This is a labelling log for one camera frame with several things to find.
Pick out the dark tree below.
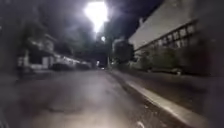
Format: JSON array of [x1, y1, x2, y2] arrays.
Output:
[[111, 38, 136, 66]]

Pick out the street lamp pole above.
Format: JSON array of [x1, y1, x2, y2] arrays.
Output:
[[103, 19, 112, 69]]

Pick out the green bushes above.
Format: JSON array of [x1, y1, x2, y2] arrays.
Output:
[[131, 49, 183, 75]]

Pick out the grey asphalt road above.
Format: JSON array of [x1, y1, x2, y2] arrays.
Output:
[[0, 69, 188, 128]]

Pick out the dark parked car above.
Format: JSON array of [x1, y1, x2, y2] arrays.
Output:
[[51, 62, 76, 72]]

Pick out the dark pavement strip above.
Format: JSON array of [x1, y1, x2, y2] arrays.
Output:
[[111, 69, 224, 114]]

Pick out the pale concrete kerb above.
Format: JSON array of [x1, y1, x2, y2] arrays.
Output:
[[108, 69, 211, 128]]

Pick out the large building with windows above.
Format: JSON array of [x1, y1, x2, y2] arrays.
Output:
[[128, 0, 224, 76]]

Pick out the building with pale walls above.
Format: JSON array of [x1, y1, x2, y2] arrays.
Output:
[[16, 31, 93, 72]]

